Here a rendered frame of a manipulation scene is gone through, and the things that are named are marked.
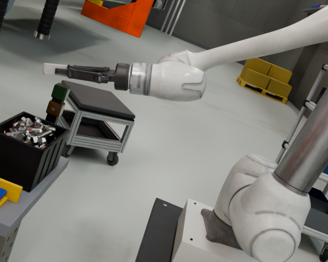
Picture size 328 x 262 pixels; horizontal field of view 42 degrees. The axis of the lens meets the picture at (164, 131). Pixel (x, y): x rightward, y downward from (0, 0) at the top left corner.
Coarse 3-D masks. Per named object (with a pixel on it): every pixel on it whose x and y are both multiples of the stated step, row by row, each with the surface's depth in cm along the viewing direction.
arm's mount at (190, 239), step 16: (192, 208) 145; (208, 208) 149; (192, 224) 134; (176, 240) 134; (192, 240) 125; (176, 256) 124; (192, 256) 124; (208, 256) 123; (224, 256) 123; (240, 256) 126
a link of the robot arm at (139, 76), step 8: (136, 64) 116; (144, 64) 117; (136, 72) 115; (144, 72) 115; (128, 80) 116; (136, 80) 115; (144, 80) 115; (128, 88) 119; (136, 88) 116; (144, 88) 116
